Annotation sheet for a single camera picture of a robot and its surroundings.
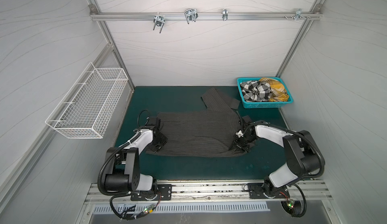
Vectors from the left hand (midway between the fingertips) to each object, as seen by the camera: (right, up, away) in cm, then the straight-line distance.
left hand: (166, 141), depth 90 cm
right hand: (+40, -2, -3) cm, 40 cm away
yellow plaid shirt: (+77, +30, +14) cm, 83 cm away
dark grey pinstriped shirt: (+27, +3, +6) cm, 28 cm away
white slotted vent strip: (-2, -25, -21) cm, 33 cm away
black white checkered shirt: (+62, +32, +17) cm, 71 cm away
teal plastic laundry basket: (+55, +22, +13) cm, 61 cm away
